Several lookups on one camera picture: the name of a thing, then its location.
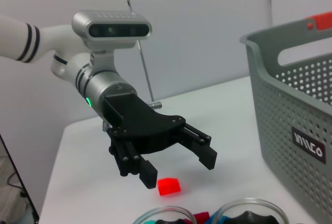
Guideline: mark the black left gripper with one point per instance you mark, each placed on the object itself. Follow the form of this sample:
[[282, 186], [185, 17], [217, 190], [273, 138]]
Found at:
[[135, 120]]

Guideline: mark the glass teacup with black sleeve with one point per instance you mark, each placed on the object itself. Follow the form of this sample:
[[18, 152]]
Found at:
[[168, 221], [249, 218]]

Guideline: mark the grey perforated storage bin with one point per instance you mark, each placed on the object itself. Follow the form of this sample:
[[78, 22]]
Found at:
[[285, 104]]

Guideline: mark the bright red sloped brick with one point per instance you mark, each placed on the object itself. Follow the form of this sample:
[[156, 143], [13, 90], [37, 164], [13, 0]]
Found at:
[[168, 186]]

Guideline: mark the silver wrist connector stub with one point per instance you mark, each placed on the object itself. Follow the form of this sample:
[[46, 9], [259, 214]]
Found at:
[[155, 105]]

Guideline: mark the teal square plate brick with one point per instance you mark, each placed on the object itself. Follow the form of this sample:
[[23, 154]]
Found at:
[[153, 221]]

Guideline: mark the dark red curved brick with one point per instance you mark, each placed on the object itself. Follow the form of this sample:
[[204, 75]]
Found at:
[[201, 216]]

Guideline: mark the thin metal stand pole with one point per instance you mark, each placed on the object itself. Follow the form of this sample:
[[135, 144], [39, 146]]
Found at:
[[145, 66]]

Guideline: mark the orange-red plastic part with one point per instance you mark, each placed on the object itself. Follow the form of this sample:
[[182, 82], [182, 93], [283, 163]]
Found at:
[[324, 20]]

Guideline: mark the black panel frame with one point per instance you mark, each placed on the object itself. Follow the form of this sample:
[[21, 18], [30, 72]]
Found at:
[[35, 215]]

